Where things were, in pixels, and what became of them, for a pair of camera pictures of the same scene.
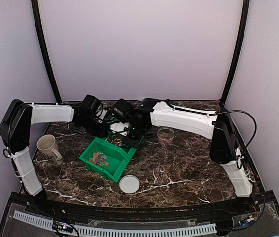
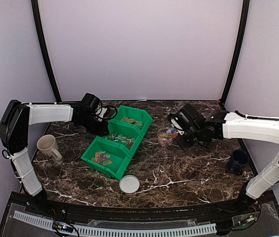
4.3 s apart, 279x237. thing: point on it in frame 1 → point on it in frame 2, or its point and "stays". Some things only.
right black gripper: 131,143 → 184,144
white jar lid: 129,183 stays
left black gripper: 100,133 stays
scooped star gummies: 164,135 stays
